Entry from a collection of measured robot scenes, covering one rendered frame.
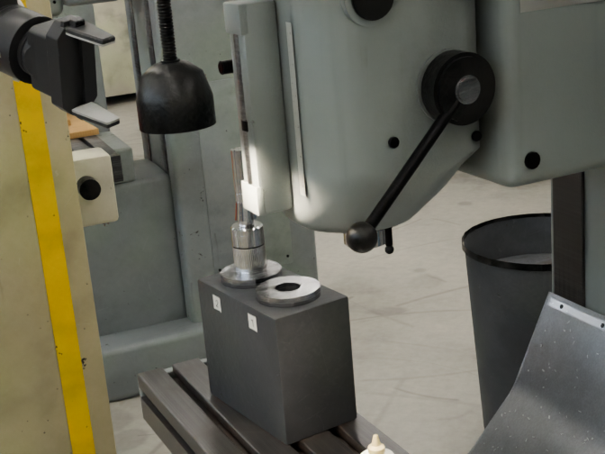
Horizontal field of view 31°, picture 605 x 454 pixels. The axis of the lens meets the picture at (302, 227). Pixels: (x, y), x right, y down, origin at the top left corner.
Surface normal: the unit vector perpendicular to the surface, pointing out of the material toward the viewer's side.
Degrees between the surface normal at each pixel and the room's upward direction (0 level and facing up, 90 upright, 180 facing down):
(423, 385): 0
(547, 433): 44
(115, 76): 90
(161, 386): 0
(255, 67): 90
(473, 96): 90
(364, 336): 0
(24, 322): 90
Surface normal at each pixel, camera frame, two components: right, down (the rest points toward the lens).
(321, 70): -0.41, 0.30
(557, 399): -0.84, -0.26
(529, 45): 0.44, 0.23
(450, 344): -0.08, -0.95
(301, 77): -0.73, 0.25
